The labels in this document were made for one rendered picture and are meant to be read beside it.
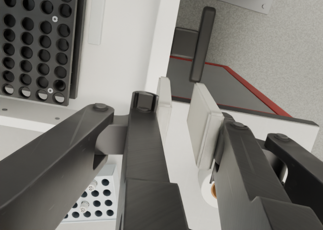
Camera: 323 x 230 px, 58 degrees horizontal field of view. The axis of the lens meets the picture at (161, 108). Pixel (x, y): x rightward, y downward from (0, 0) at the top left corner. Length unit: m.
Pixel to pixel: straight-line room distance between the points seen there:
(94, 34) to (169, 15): 0.12
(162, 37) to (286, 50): 1.05
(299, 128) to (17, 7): 0.42
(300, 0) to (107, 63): 1.03
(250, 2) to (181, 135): 0.84
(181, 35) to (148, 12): 0.09
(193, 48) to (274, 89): 1.04
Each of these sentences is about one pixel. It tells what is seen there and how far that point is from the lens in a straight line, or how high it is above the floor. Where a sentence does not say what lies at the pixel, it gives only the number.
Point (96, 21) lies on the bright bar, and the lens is 0.36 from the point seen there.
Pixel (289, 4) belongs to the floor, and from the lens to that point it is 1.29.
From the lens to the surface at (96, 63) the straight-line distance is 0.38.
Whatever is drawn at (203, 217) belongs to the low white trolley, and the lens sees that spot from 0.56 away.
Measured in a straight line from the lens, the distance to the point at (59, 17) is 0.32.
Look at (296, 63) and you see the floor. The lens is 1.32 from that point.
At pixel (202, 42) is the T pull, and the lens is 0.29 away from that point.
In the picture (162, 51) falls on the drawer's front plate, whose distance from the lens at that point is 0.27.
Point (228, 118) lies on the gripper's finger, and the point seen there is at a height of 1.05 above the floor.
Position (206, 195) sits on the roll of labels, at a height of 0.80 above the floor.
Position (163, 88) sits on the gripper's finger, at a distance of 0.17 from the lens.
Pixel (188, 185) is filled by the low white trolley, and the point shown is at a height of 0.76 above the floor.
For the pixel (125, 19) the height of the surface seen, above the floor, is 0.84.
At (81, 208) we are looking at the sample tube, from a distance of 0.50.
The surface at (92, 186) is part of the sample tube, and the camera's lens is 0.47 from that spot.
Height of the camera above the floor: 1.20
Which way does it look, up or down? 73 degrees down
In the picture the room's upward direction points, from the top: 177 degrees counter-clockwise
